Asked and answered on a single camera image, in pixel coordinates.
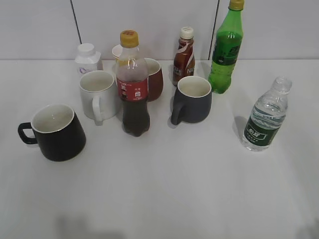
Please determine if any clear water bottle green label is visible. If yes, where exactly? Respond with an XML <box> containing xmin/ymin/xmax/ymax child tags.
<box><xmin>242</xmin><ymin>77</ymin><xmax>292</xmax><ymax>152</ymax></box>

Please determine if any dark red ceramic mug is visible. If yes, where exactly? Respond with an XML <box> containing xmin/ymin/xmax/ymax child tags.
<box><xmin>145</xmin><ymin>58</ymin><xmax>163</xmax><ymax>102</ymax></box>

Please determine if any black ceramic mug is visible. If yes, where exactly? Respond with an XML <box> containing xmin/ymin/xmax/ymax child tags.
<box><xmin>17</xmin><ymin>104</ymin><xmax>86</xmax><ymax>162</ymax></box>

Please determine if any green soda bottle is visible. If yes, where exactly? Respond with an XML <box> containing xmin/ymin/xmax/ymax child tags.
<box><xmin>208</xmin><ymin>0</ymin><xmax>244</xmax><ymax>94</ymax></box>

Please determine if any dark grey ceramic mug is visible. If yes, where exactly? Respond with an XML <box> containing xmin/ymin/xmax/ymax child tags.
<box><xmin>170</xmin><ymin>76</ymin><xmax>212</xmax><ymax>125</ymax></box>

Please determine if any cola bottle yellow cap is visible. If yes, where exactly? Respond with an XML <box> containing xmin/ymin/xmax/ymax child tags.
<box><xmin>116</xmin><ymin>29</ymin><xmax>150</xmax><ymax>137</ymax></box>

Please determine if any brown coffee drink bottle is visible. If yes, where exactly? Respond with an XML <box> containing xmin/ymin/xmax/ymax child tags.
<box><xmin>172</xmin><ymin>27</ymin><xmax>195</xmax><ymax>86</ymax></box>

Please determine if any white ceramic mug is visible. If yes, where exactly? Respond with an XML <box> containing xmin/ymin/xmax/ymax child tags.
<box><xmin>79</xmin><ymin>70</ymin><xmax>121</xmax><ymax>125</ymax></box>

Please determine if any white plastic milk bottle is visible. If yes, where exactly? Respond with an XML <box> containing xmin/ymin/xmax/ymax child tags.
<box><xmin>75</xmin><ymin>43</ymin><xmax>103</xmax><ymax>77</ymax></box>

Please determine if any small yellow-white cup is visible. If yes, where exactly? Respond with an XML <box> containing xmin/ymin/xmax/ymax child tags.
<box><xmin>112</xmin><ymin>44</ymin><xmax>123</xmax><ymax>63</ymax></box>

